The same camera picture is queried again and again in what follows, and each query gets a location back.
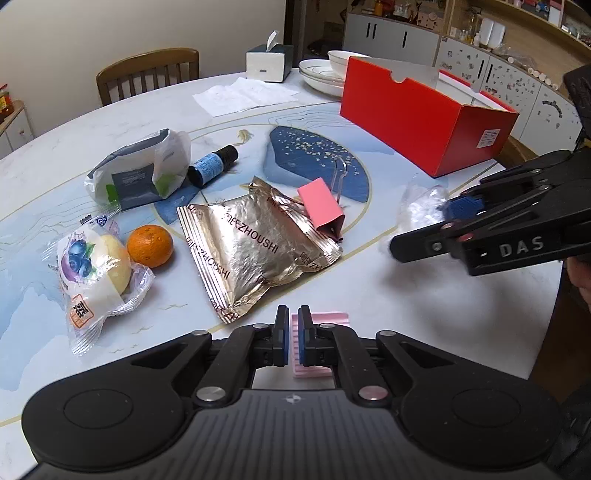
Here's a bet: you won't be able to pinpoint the clear plastic bag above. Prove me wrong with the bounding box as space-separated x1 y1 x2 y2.
379 175 450 255

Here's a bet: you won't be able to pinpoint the gold foil snack bag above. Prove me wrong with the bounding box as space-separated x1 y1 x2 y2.
176 177 342 324

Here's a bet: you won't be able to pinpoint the pink binder clip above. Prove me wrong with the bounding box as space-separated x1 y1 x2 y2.
297 156 348 242

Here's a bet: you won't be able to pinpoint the orange mandarin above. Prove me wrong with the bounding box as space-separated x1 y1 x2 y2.
126 224 173 269

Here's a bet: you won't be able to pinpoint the small blue label bottle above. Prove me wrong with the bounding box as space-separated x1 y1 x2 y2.
186 145 238 188

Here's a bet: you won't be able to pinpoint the blueberry bread package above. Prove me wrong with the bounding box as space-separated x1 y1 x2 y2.
43 207 155 356

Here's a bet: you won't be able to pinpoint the tissue paper pack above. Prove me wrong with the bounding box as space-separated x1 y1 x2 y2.
84 129 190 210

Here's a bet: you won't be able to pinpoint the white floor cabinets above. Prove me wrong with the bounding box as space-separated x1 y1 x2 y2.
342 14 582 155

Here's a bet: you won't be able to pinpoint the red cardboard box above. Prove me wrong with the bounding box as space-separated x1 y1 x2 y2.
341 56 519 178

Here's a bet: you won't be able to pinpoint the white bowl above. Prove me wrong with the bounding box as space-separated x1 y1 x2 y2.
328 50 368 79

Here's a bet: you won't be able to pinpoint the stacked white plates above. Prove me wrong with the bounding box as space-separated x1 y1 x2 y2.
298 59 345 98

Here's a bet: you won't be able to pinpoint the white paper napkin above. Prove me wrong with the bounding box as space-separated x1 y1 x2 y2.
192 77 298 117

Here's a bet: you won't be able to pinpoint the green white tissue box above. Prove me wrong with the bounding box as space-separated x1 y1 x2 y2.
245 30 294 83

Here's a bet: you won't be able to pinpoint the wooden side cabinet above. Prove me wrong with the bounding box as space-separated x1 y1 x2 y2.
0 100 35 159

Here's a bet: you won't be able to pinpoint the red jar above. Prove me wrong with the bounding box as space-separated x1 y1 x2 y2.
0 84 14 122

